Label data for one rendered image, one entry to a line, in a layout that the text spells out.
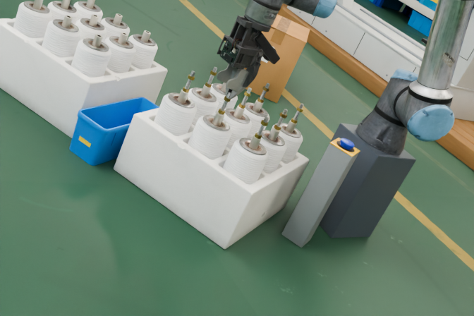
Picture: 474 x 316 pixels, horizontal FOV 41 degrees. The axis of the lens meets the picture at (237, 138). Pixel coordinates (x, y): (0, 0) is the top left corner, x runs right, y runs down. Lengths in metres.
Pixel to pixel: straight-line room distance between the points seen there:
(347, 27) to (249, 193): 2.59
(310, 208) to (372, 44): 2.23
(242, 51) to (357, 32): 2.50
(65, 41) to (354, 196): 0.94
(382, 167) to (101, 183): 0.80
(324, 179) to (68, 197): 0.67
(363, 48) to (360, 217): 2.08
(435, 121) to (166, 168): 0.71
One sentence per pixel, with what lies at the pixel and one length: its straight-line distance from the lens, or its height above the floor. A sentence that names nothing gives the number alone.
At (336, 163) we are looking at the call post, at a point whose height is 0.27.
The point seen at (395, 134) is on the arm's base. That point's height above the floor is 0.36.
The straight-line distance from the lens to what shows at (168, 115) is 1.65.
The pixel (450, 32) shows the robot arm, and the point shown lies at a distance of 1.66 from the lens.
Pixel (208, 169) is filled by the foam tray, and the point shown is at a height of 0.17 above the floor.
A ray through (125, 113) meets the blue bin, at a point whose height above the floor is 0.08.
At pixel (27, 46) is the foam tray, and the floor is 0.17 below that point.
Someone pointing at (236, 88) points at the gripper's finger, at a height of 0.37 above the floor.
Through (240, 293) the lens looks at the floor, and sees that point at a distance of 1.52.
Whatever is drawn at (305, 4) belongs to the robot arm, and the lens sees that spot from 1.52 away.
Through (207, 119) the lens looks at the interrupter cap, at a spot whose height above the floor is 0.25.
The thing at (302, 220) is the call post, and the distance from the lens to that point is 1.77.
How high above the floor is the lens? 0.87
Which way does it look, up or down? 23 degrees down
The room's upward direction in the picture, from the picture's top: 25 degrees clockwise
